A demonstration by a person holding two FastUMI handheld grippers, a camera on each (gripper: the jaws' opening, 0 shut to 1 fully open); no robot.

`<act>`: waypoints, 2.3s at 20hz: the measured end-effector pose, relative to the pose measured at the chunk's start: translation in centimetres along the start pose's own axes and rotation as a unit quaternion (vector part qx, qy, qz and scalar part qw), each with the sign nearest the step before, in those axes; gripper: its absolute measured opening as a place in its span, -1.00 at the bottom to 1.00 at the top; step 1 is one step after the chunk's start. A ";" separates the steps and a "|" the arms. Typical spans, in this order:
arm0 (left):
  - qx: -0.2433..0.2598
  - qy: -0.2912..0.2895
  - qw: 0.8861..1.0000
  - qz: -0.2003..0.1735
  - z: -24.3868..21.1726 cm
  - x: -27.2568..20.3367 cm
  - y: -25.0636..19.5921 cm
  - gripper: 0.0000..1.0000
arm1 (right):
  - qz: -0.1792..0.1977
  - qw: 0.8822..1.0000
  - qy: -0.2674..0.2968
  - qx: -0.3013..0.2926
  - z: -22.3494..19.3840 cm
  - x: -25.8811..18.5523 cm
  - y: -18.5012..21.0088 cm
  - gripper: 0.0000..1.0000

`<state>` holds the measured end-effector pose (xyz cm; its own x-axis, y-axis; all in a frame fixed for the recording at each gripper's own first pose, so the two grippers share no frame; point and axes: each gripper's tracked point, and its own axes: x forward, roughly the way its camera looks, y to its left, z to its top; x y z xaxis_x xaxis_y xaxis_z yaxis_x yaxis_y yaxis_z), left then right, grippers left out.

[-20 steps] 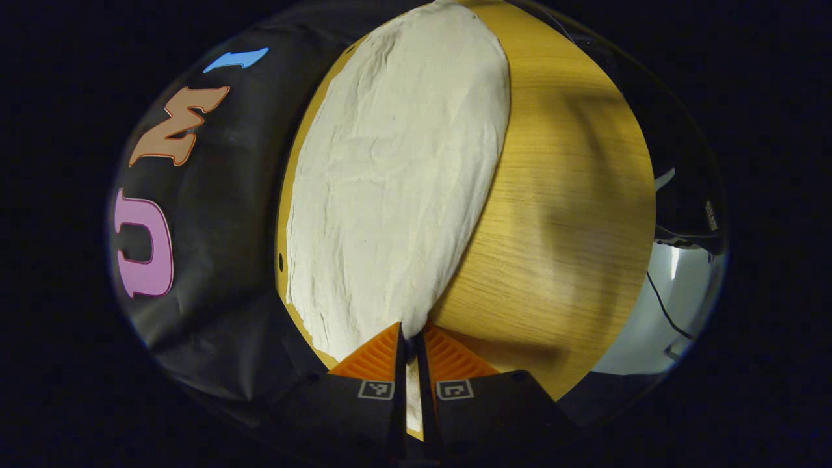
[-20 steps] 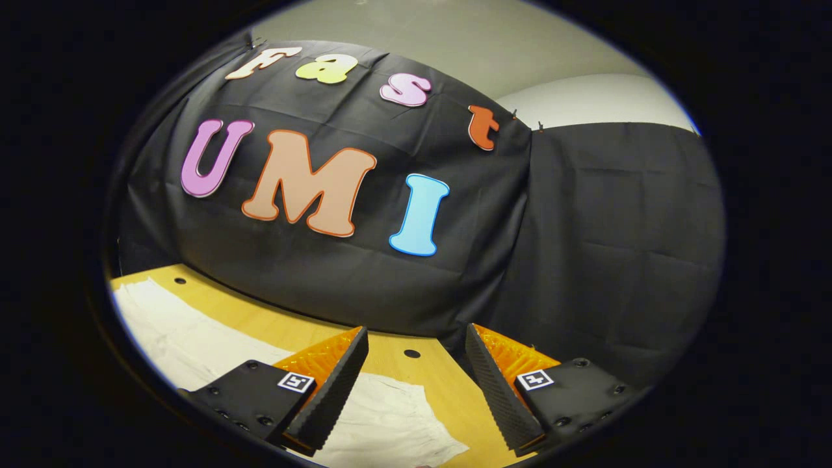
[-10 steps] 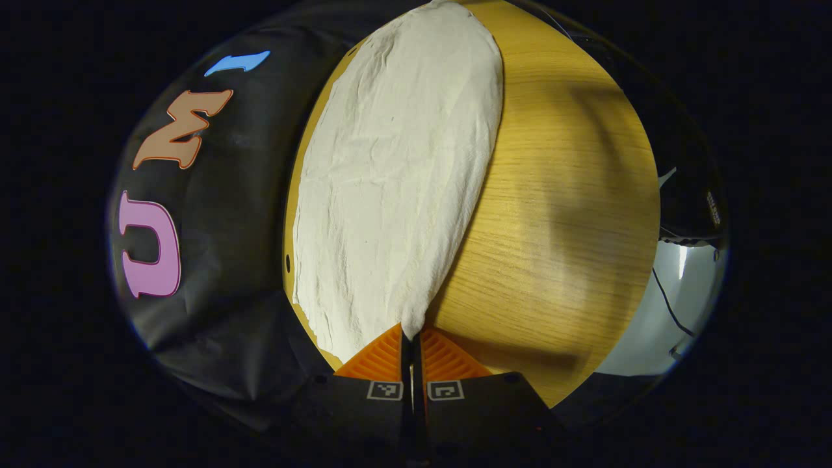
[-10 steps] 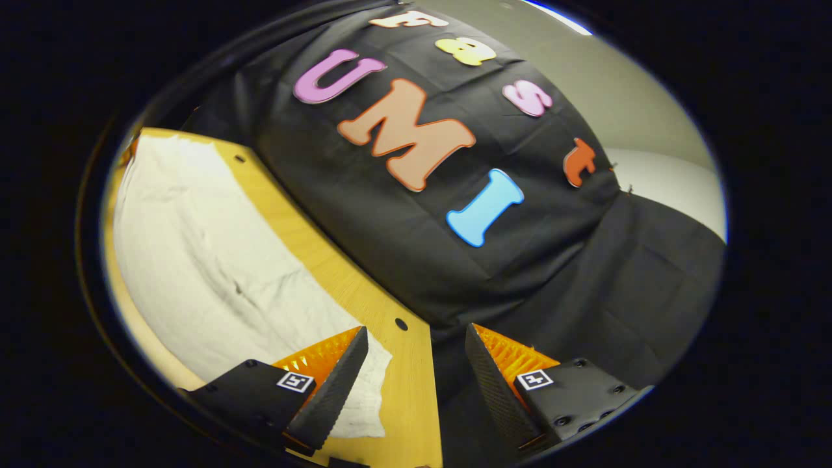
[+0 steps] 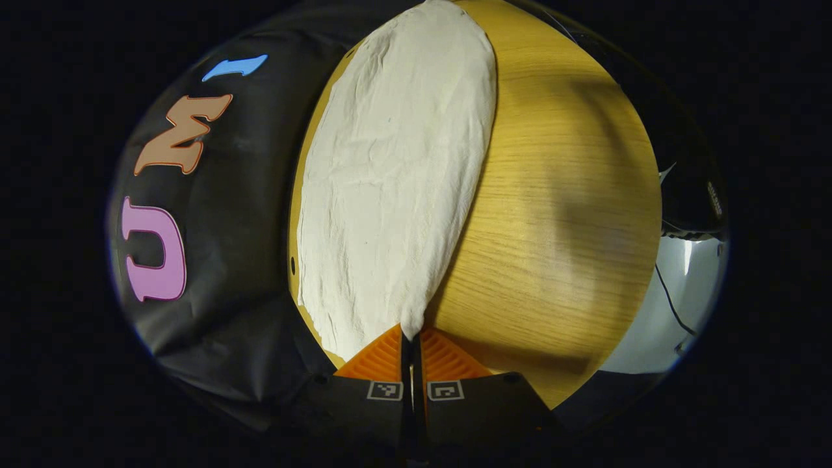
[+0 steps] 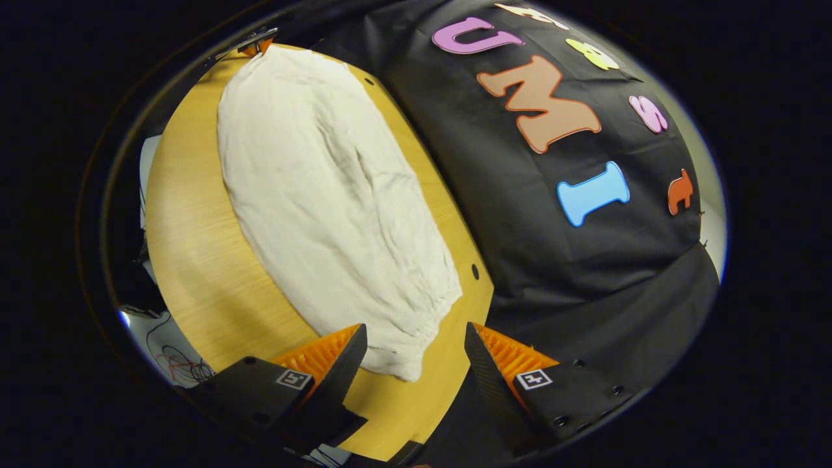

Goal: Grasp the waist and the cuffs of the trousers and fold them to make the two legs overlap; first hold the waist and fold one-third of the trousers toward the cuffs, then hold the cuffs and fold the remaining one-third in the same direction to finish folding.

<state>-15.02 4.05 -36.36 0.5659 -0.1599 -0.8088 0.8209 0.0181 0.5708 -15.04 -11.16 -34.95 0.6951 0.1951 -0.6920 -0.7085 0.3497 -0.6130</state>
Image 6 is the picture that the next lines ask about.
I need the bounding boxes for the red and black cables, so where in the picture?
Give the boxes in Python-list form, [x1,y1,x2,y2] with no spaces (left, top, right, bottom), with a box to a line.
[144,311,216,385]

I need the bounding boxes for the black backdrop cloth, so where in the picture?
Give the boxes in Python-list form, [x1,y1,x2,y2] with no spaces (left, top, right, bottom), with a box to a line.
[312,0,723,465]

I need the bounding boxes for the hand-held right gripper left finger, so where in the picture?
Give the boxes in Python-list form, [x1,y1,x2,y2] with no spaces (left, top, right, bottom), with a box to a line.
[188,323,369,454]

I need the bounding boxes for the cream white jeans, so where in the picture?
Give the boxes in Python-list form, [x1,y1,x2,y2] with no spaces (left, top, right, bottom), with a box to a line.
[217,44,463,383]

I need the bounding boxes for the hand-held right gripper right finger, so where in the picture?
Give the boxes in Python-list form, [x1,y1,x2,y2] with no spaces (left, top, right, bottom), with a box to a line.
[465,322,636,456]

